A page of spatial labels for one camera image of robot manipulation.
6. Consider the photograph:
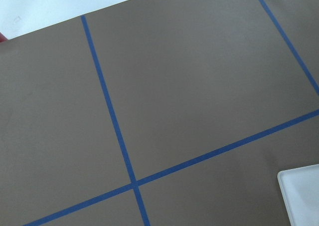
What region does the white rectangular tray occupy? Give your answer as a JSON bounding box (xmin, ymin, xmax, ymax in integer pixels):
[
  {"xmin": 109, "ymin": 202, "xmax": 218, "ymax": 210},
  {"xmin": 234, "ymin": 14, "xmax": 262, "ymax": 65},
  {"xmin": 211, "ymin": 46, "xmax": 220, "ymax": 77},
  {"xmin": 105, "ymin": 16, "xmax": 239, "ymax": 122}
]
[{"xmin": 277, "ymin": 164, "xmax": 319, "ymax": 226}]

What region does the pink cleaning cloth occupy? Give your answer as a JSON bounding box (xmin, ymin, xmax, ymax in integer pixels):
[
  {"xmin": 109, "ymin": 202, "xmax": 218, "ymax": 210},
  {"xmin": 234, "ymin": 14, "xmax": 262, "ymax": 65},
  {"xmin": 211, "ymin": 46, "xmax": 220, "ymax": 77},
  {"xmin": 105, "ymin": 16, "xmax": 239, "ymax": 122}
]
[{"xmin": 0, "ymin": 32, "xmax": 7, "ymax": 42}]

